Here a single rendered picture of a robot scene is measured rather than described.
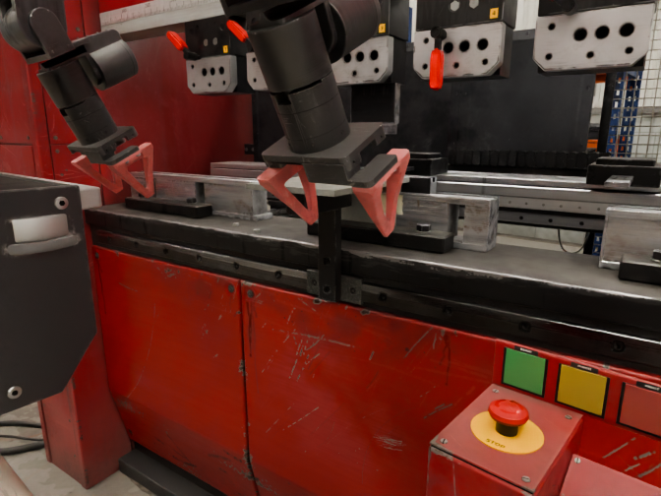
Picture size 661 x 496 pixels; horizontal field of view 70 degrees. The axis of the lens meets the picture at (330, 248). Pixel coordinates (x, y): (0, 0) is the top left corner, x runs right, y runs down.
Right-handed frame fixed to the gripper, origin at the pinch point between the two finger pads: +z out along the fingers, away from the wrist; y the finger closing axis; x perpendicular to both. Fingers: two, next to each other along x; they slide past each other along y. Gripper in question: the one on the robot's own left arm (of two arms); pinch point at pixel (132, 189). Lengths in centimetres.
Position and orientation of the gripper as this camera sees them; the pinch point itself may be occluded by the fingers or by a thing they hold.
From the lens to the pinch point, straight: 81.8
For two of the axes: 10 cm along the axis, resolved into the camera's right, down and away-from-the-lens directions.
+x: -5.7, 6.0, -5.6
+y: -7.7, -1.5, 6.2
